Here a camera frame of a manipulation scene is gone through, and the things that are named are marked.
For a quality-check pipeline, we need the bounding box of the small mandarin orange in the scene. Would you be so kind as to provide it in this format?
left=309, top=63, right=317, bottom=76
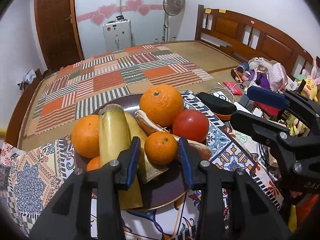
left=86, top=156, right=100, bottom=171

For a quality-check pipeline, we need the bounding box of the pink pomelo segment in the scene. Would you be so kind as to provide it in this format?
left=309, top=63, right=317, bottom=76
left=134, top=109, right=213, bottom=161

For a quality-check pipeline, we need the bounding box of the red tomato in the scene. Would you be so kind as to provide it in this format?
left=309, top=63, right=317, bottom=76
left=172, top=109, right=209, bottom=142

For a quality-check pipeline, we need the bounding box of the large orange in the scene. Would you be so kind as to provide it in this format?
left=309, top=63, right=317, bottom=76
left=139, top=85, right=184, bottom=127
left=71, top=115, right=99, bottom=159

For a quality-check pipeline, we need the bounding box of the yellow sugarcane piece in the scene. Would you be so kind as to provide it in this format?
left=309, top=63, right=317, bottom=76
left=99, top=103, right=143, bottom=210
left=124, top=112, right=169, bottom=184

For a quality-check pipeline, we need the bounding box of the pink pouch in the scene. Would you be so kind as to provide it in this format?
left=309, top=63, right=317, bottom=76
left=267, top=62, right=288, bottom=92

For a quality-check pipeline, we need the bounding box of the yellow plush toy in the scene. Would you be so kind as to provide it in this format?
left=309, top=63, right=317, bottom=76
left=301, top=66, right=319, bottom=102

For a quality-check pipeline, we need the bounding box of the purple plush toy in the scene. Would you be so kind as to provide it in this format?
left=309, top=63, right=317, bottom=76
left=242, top=57, right=275, bottom=90

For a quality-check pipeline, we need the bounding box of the patchwork patterned cloth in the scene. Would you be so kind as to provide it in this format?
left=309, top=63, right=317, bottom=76
left=1, top=91, right=283, bottom=239

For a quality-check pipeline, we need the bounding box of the black orange glasses case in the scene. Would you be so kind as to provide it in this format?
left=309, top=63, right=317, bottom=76
left=197, top=92, right=237, bottom=122

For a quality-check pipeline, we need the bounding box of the purple round plate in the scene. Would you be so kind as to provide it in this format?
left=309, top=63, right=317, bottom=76
left=74, top=94, right=189, bottom=211

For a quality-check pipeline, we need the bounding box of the yellow foam tube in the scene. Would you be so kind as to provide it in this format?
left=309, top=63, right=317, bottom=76
left=0, top=128, right=7, bottom=137

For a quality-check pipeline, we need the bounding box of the striped patchwork mat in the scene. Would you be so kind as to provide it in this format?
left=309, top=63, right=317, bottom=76
left=23, top=44, right=212, bottom=138

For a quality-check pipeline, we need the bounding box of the white standing fan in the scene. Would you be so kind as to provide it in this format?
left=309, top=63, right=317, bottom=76
left=162, top=0, right=185, bottom=42

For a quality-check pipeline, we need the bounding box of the crumpled clothes pile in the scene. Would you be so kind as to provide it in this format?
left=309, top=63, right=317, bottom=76
left=18, top=69, right=37, bottom=93

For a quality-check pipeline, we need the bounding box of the white box appliance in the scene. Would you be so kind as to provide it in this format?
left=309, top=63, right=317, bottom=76
left=103, top=15, right=132, bottom=52

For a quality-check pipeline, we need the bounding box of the brown wooden door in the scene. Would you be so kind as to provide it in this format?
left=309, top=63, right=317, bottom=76
left=34, top=0, right=83, bottom=73

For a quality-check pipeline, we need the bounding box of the wooden bed frame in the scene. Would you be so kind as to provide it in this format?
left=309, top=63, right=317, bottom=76
left=5, top=5, right=313, bottom=150

